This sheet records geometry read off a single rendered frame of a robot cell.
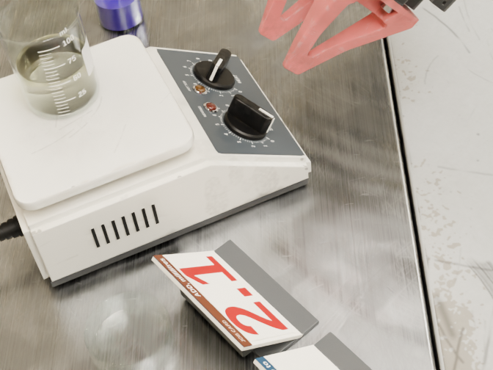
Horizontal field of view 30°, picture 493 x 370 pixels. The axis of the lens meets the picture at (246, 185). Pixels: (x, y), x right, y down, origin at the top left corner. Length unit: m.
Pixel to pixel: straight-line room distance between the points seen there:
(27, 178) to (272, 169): 0.16
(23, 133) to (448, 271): 0.29
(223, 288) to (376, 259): 0.11
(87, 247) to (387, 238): 0.20
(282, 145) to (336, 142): 0.06
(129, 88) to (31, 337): 0.18
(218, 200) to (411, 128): 0.17
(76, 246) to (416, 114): 0.28
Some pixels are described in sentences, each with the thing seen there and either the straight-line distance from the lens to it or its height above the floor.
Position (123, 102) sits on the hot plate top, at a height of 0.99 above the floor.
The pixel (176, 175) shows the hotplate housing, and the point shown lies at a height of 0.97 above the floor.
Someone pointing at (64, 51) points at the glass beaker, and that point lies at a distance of 0.58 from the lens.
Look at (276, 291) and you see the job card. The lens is 0.61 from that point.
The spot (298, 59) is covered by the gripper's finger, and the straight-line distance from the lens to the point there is 0.55.
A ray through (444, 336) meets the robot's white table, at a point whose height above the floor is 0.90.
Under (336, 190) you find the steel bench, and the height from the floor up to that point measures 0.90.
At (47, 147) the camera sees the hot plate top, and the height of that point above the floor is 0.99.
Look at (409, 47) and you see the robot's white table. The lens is 0.77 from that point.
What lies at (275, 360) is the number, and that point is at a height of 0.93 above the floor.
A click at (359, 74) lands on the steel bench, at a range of 0.74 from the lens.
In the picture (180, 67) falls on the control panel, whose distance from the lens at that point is 0.68.
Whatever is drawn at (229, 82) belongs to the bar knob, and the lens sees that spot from 0.68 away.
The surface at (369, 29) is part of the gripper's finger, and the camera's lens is 0.56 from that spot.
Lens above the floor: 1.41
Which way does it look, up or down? 50 degrees down
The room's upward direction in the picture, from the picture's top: 7 degrees counter-clockwise
